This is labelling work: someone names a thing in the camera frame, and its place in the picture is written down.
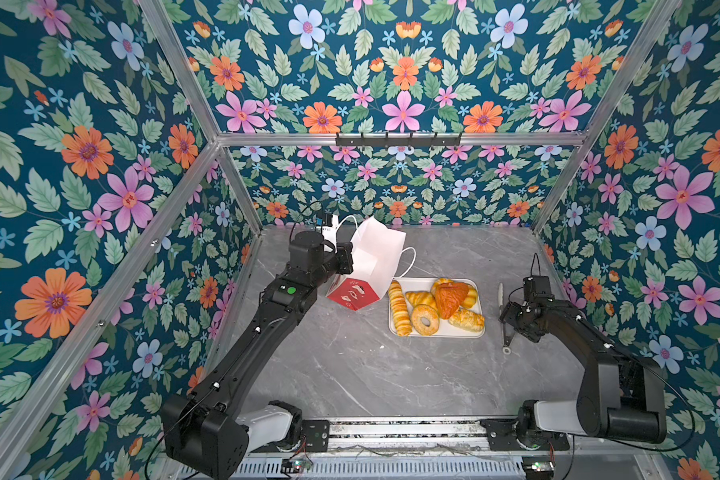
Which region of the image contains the pale crumbly orange bread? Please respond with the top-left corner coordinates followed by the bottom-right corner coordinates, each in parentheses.
top-left (448, 307), bottom-right (485, 333)

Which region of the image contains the black hook rail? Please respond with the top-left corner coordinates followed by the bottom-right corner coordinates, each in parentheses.
top-left (334, 132), bottom-right (462, 149)

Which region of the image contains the white slotted cable duct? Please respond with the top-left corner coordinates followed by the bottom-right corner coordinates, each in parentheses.
top-left (232, 457), bottom-right (526, 479)

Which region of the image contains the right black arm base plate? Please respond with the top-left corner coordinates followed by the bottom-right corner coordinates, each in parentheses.
top-left (479, 418), bottom-right (570, 452)

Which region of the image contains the round yellow fluted bread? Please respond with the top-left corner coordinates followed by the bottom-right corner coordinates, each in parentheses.
top-left (431, 278), bottom-right (453, 290)

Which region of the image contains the yellow striped croissant bread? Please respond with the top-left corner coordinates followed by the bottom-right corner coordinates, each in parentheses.
top-left (461, 285), bottom-right (478, 310)

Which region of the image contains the long ridged horn bread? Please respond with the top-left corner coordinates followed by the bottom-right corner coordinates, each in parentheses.
top-left (388, 280), bottom-right (413, 337)

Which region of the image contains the aluminium front rail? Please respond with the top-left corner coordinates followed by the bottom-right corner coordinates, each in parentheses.
top-left (155, 415), bottom-right (637, 463)

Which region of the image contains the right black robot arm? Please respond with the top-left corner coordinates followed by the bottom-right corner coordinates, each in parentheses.
top-left (499, 275), bottom-right (667, 447)

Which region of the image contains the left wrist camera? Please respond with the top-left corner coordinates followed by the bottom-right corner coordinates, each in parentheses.
top-left (316, 212), bottom-right (339, 246)

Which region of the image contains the pale ring donut bread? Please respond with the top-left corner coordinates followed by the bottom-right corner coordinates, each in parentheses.
top-left (410, 304), bottom-right (440, 336)

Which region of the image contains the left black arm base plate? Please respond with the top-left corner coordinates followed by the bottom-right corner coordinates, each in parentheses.
top-left (253, 419), bottom-right (331, 454)

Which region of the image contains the red white paper bag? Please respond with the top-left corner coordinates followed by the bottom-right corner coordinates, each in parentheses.
top-left (327, 217), bottom-right (417, 311)

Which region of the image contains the white rectangular tray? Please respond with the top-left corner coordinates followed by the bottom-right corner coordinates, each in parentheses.
top-left (395, 277), bottom-right (485, 339)

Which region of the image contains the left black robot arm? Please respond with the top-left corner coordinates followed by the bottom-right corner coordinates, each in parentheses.
top-left (160, 230), bottom-right (353, 479)

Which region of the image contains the orange pastry bread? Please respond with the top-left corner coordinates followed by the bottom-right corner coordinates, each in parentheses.
top-left (433, 282), bottom-right (470, 319)

